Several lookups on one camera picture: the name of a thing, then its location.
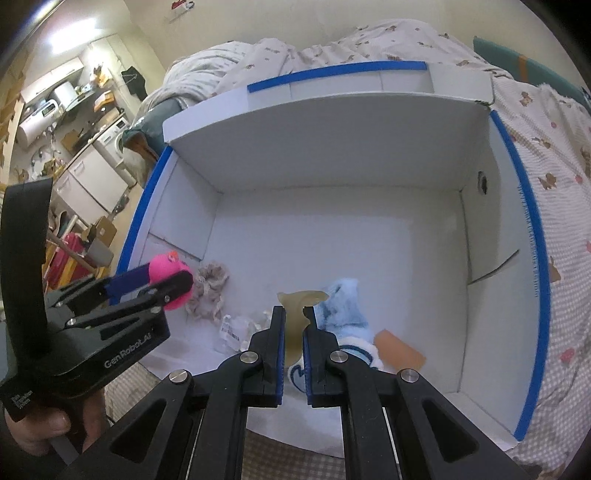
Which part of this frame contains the beige scrunchie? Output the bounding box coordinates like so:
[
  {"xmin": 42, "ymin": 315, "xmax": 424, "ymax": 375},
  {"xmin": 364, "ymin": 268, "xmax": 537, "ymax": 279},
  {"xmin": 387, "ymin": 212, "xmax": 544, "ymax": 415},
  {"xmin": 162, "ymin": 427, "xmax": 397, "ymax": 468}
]
[{"xmin": 185, "ymin": 262, "xmax": 229, "ymax": 325}]

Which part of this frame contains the red suitcase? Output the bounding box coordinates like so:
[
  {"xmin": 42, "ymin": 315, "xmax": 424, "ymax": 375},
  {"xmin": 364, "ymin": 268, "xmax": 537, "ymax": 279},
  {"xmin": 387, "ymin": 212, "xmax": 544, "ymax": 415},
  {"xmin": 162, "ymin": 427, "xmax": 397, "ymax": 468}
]
[{"xmin": 46, "ymin": 233, "xmax": 90, "ymax": 290}]

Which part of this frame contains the light blue fluffy scrunchie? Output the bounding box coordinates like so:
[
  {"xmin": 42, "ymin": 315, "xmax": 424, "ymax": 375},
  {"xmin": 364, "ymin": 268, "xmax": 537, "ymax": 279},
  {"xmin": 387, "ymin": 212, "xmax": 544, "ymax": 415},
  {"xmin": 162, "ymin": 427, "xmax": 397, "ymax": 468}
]
[{"xmin": 315, "ymin": 278, "xmax": 375, "ymax": 343}]

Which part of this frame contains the white water heater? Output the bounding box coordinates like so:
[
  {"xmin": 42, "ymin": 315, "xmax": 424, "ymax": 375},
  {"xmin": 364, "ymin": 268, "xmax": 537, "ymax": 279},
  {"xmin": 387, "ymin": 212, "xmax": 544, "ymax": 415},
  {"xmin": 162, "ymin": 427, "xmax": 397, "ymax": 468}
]
[{"xmin": 16, "ymin": 99, "xmax": 59, "ymax": 149}]

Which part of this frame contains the tan soft toy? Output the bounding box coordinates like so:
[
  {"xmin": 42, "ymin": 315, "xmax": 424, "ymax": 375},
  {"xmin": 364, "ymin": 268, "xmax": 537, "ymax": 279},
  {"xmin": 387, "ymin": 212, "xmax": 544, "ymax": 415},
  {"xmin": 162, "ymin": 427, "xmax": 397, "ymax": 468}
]
[{"xmin": 277, "ymin": 290, "xmax": 329, "ymax": 367}]

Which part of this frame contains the teal pillow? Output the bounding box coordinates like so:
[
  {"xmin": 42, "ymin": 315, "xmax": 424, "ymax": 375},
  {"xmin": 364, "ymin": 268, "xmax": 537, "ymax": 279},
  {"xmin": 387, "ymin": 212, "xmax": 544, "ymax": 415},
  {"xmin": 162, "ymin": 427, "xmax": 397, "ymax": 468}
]
[{"xmin": 473, "ymin": 37, "xmax": 590, "ymax": 111}]

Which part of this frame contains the white dog print duvet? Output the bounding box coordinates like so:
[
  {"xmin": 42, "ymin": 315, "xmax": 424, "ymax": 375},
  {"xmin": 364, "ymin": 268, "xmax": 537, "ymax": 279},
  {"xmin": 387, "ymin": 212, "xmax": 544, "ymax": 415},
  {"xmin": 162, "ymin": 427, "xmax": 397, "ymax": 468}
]
[{"xmin": 136, "ymin": 19, "xmax": 511, "ymax": 117}]

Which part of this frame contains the white kitchen cabinet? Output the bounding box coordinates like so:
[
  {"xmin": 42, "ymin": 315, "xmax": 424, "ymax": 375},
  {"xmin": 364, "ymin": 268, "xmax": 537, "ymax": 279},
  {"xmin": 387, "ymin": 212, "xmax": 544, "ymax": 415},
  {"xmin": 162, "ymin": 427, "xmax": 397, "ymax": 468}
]
[{"xmin": 54, "ymin": 145, "xmax": 128, "ymax": 215}]

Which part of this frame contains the white washing machine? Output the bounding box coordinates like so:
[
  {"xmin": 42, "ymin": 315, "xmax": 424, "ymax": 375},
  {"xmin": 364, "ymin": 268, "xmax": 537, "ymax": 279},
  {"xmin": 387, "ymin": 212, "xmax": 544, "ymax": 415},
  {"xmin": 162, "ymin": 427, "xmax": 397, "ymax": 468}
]
[{"xmin": 92, "ymin": 115, "xmax": 129, "ymax": 169}]

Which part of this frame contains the pink rubber duck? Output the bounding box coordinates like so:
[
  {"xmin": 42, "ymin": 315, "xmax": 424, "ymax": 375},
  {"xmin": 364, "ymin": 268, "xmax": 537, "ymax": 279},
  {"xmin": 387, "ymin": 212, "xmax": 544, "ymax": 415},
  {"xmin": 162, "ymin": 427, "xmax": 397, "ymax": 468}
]
[{"xmin": 148, "ymin": 250, "xmax": 193, "ymax": 311}]

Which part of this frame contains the checkered dog print bedsheet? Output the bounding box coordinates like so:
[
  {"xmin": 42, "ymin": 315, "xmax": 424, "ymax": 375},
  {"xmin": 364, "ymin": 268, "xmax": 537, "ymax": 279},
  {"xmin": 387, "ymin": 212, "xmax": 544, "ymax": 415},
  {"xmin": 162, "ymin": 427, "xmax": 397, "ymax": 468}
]
[{"xmin": 103, "ymin": 78, "xmax": 591, "ymax": 480}]

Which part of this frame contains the red white wall hook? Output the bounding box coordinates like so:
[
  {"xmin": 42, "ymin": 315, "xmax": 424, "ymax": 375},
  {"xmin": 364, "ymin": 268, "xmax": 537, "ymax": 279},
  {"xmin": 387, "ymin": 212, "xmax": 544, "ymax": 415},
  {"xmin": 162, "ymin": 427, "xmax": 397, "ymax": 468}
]
[{"xmin": 167, "ymin": 0, "xmax": 195, "ymax": 22}]

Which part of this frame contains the black hanging bag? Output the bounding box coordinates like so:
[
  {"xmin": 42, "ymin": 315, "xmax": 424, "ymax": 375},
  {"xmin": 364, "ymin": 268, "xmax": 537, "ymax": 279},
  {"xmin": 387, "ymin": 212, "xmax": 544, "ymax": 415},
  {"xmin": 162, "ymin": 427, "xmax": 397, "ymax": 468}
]
[{"xmin": 120, "ymin": 66, "xmax": 147, "ymax": 101}]

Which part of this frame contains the person's left hand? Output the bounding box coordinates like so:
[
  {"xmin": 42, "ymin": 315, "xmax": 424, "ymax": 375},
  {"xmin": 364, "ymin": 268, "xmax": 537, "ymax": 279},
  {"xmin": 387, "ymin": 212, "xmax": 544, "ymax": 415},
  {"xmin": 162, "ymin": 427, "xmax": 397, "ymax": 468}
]
[{"xmin": 4, "ymin": 390, "xmax": 108, "ymax": 457}]

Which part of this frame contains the cardboard box on floor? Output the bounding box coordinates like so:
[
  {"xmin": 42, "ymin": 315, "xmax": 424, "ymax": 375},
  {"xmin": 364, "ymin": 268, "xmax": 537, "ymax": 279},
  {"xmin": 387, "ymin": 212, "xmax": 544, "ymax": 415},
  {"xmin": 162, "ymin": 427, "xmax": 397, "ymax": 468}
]
[{"xmin": 80, "ymin": 216, "xmax": 117, "ymax": 247}]

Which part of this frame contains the white blue cardboard box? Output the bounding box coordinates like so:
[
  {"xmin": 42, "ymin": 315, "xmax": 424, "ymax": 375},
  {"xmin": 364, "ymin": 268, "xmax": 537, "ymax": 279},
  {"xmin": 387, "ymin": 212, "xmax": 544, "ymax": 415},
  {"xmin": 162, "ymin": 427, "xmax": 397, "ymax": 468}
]
[{"xmin": 118, "ymin": 61, "xmax": 550, "ymax": 450}]

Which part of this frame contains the orange soft piece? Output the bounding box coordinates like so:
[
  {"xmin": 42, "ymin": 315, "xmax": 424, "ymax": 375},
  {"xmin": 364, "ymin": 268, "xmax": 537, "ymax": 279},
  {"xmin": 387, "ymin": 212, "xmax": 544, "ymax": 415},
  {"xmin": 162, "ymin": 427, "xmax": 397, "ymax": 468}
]
[{"xmin": 374, "ymin": 330, "xmax": 426, "ymax": 371}]

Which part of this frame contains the teal cushion under duvet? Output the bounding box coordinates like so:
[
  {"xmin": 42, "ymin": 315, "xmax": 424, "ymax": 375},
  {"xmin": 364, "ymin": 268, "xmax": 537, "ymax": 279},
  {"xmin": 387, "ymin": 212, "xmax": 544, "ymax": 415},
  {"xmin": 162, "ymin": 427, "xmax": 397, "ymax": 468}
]
[{"xmin": 122, "ymin": 98, "xmax": 181, "ymax": 162}]

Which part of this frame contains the blue fish plush toy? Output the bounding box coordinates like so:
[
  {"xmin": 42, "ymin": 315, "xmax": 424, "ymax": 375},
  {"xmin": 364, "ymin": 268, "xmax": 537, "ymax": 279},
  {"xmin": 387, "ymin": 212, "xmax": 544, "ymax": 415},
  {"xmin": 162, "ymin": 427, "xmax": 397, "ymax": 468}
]
[{"xmin": 285, "ymin": 336, "xmax": 385, "ymax": 395}]

